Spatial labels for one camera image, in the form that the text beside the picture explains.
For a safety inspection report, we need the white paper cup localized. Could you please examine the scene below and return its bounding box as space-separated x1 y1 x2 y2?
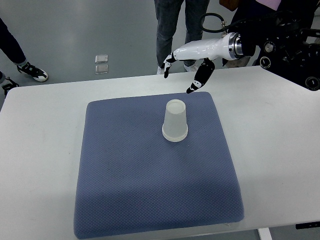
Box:
163 135 187 143
162 99 189 138

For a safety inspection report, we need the lower floor socket plate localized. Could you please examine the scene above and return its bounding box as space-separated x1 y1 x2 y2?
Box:
95 64 109 75

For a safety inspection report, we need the black table control panel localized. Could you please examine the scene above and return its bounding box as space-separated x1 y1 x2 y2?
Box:
295 221 320 230

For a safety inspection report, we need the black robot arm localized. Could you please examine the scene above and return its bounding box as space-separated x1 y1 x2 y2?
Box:
235 11 320 91

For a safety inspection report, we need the blue quilted cushion mat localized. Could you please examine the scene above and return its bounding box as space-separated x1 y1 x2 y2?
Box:
73 92 244 239

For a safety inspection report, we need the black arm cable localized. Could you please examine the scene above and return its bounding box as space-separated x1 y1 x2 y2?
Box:
199 12 241 34

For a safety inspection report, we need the white paper cup on mat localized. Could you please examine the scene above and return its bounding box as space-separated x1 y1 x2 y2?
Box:
163 135 187 143

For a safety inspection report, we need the floor socket plate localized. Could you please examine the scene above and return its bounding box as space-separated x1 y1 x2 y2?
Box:
95 64 109 75
95 54 108 64

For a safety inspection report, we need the person in black coat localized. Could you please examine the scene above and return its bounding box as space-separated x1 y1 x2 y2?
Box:
218 0 320 68

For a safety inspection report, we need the upper floor socket plate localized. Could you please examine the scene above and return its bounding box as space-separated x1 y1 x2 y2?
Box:
95 54 108 64

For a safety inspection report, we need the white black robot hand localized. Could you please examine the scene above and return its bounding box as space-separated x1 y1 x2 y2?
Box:
162 32 245 94

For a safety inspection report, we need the person in dark trousers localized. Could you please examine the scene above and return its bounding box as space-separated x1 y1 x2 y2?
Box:
0 19 49 82

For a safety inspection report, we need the white table leg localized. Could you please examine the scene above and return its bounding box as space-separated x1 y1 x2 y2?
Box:
257 227 273 240

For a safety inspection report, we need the person in grey jeans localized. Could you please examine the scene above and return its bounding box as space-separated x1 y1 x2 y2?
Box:
154 0 210 75

